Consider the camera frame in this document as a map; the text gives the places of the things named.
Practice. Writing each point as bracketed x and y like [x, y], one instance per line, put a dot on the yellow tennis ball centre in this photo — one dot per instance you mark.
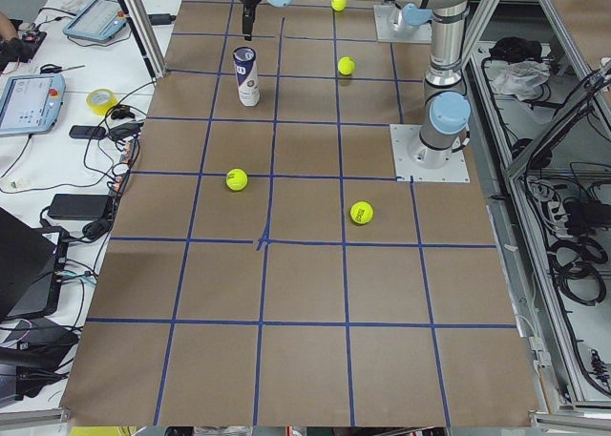
[236, 179]

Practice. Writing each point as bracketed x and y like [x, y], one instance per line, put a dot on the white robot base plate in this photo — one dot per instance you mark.
[415, 162]

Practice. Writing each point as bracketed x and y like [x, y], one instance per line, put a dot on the yellow tennis ball near base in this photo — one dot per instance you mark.
[346, 66]

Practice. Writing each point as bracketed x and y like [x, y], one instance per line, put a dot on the blue teach pendant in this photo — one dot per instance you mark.
[98, 21]
[30, 104]

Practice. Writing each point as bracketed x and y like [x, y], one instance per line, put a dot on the aluminium frame post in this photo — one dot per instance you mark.
[143, 32]

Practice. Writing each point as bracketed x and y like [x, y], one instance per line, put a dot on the white blue tennis ball can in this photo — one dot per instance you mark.
[245, 65]

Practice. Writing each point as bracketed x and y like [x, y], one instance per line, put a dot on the crumpled white cloth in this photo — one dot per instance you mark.
[524, 80]

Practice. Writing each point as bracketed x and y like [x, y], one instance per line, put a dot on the power strip orange switches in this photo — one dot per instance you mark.
[121, 171]

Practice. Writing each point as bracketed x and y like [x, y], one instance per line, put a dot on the black power brick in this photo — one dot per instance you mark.
[78, 206]

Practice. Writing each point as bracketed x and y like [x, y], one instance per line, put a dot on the brown paper table cover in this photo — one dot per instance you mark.
[269, 305]

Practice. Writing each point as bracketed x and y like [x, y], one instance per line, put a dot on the blue teach pendant far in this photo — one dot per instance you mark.
[98, 21]

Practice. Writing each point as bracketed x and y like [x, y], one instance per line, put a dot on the yellow tennis ball far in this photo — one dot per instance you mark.
[338, 5]

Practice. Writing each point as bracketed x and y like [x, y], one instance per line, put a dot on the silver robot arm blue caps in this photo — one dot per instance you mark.
[442, 24]

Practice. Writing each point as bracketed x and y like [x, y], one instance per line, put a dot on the yellow tape roll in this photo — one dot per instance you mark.
[101, 101]

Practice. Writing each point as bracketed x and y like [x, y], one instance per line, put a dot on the black scissors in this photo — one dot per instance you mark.
[52, 68]

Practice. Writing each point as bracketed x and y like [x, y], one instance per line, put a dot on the black phone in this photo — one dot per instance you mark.
[87, 132]

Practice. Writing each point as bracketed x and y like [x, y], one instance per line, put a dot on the yellow tennis ball Roland Garros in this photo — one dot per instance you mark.
[361, 212]

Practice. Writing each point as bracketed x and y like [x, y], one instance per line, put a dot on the blue teach pendant near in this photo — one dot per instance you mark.
[30, 104]

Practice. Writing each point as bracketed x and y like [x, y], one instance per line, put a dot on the black laptop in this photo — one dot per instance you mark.
[31, 260]

